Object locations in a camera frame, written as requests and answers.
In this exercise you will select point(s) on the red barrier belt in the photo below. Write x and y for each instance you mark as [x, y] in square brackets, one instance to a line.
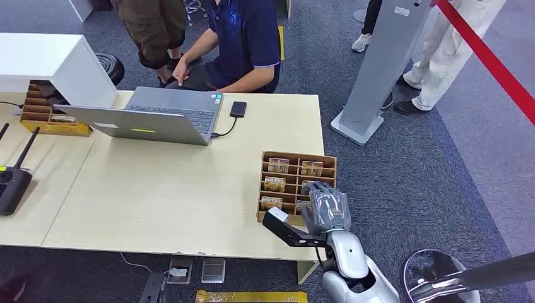
[489, 60]

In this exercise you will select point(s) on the wooden card holder yellow base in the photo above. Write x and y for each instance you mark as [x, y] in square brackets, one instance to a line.
[35, 111]

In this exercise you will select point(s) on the grey round post base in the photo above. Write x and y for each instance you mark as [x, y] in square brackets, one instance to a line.
[359, 15]

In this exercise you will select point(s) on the white box cabinet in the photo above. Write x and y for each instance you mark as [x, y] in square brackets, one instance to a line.
[46, 58]

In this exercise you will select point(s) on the dark grey bar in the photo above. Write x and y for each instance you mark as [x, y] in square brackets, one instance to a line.
[505, 269]

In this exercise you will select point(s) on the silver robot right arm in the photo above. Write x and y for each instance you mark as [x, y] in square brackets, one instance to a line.
[349, 256]

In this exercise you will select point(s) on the seated person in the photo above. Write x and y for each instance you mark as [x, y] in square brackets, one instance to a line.
[246, 37]

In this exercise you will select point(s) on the black remote controller with antennas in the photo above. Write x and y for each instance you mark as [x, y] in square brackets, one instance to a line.
[12, 188]

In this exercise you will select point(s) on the office chair base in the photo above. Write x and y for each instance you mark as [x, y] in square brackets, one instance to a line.
[194, 8]

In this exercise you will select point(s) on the grey open laptop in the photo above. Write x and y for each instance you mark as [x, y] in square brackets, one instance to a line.
[167, 113]

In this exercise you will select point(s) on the yellow tape strip with wrinkles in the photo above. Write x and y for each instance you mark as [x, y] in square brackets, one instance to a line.
[250, 297]

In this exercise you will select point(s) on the floor socket with white plug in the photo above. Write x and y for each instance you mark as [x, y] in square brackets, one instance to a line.
[179, 271]

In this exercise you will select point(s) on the thin yellow floor tape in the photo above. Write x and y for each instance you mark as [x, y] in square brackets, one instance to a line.
[281, 42]

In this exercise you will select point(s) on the card in yellow-based holder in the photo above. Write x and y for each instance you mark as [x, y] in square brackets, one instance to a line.
[63, 118]

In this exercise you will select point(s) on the grey floor socket cover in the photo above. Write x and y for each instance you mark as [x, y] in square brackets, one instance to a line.
[213, 270]

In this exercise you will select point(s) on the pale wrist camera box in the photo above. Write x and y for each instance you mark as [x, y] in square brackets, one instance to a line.
[278, 214]

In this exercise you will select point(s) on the beige table leg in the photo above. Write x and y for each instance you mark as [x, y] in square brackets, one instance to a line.
[307, 272]

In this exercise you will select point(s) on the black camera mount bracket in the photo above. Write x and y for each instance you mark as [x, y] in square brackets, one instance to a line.
[292, 236]

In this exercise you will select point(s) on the black round stool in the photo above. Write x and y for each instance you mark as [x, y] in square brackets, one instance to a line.
[112, 67]

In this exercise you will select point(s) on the white cabinet corner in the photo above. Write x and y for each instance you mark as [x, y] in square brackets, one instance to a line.
[81, 8]

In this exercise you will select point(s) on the person with white shoe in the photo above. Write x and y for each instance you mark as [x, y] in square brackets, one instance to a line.
[370, 21]

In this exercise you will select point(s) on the standing person by desk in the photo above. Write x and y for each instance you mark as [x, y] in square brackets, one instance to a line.
[150, 29]

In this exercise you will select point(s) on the grey kiosk stand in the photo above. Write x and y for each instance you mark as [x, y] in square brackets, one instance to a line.
[384, 62]

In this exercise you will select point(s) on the seated person's left forearm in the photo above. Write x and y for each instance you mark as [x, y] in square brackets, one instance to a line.
[248, 81]

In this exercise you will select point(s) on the dark shoe behind kiosk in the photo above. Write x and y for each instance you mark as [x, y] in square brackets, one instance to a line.
[387, 101]

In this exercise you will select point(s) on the wooden card holder with cards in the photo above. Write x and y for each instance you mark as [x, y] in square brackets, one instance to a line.
[292, 157]

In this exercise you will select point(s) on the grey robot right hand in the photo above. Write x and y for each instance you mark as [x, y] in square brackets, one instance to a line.
[328, 209]

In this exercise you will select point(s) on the black flat floor device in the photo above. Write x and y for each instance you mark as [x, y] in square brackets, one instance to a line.
[152, 288]

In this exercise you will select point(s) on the seated person's right forearm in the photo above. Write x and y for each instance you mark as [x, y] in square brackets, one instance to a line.
[200, 46]

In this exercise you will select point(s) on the person in pale trousers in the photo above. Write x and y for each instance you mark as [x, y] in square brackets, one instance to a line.
[447, 54]

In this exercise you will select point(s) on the seated person's right hand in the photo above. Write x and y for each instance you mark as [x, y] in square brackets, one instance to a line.
[180, 72]

